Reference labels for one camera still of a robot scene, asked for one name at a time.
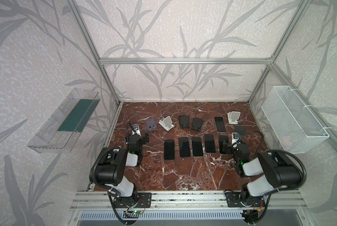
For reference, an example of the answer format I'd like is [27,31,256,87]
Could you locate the black phone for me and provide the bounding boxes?
[219,135,230,155]
[178,137,191,158]
[164,139,175,160]

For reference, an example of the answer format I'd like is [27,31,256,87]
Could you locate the white-edged phone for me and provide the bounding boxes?
[214,117,226,133]

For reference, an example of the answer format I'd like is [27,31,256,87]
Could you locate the white front phone stand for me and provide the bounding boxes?
[227,111,241,125]

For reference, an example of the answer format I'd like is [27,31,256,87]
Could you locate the dark grey front phone stand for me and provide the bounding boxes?
[234,125,247,136]

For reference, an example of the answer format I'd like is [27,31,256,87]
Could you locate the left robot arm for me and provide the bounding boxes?
[89,133,149,207]

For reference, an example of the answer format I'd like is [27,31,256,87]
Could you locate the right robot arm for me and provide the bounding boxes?
[222,141,307,207]

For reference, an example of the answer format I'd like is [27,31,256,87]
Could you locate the white metal phone stand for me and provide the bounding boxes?
[159,116,175,131]

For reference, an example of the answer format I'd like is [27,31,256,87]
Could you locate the black stand under purple phone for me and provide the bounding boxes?
[191,118,203,132]

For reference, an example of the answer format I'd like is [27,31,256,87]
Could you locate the green circuit board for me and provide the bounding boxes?
[125,210,144,218]

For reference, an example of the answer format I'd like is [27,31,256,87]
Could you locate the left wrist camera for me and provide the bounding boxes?
[131,124,141,137]

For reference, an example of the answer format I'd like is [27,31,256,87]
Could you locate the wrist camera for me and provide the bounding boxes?
[131,124,141,137]
[232,132,240,147]

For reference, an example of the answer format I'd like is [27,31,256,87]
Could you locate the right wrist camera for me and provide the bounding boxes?
[232,132,240,147]

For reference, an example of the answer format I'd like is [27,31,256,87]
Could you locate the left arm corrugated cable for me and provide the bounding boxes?
[89,121,138,225]

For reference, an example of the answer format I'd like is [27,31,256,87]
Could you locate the white wire mesh basket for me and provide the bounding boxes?
[262,86,329,154]

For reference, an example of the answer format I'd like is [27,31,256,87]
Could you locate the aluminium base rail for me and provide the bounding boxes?
[70,190,308,211]

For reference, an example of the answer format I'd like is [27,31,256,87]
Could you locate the clear plastic wall tray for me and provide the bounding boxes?
[27,88,101,153]

